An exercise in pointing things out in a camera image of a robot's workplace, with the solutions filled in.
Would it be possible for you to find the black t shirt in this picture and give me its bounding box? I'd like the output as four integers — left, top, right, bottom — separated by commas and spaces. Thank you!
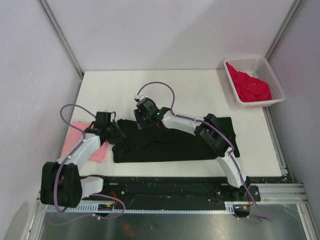
111, 116, 241, 164

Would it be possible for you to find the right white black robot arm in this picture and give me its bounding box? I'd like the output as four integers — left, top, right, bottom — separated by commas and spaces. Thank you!
134, 95, 251, 201

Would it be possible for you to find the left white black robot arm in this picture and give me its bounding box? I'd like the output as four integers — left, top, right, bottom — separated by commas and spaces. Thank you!
40, 111, 125, 212

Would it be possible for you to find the pink folded t shirt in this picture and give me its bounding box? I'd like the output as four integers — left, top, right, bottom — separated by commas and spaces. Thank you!
61, 121, 109, 163

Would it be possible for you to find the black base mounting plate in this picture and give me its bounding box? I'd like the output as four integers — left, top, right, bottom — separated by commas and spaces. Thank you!
88, 176, 261, 211

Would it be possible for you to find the red crumpled t shirt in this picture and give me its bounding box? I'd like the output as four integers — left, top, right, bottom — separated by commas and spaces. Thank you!
226, 62, 272, 103

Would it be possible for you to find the white plastic basket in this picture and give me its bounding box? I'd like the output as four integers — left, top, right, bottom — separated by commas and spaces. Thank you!
223, 56, 286, 109

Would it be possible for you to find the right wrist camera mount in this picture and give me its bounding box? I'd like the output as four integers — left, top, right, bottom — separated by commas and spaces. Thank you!
134, 94, 147, 103

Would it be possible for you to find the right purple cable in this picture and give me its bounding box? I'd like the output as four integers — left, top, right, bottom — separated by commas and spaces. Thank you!
137, 81, 273, 222

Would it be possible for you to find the grey slotted cable duct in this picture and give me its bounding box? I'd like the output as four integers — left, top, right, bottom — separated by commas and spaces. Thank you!
46, 201, 251, 215

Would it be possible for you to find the left aluminium frame post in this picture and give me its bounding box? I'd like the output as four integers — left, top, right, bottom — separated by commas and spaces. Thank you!
37, 0, 84, 79

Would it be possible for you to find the aluminium frame post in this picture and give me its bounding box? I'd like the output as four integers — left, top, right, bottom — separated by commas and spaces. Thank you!
264, 0, 306, 61
37, 0, 84, 79

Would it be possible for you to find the right aluminium frame post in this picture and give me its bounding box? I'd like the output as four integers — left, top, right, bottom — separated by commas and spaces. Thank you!
264, 0, 306, 61

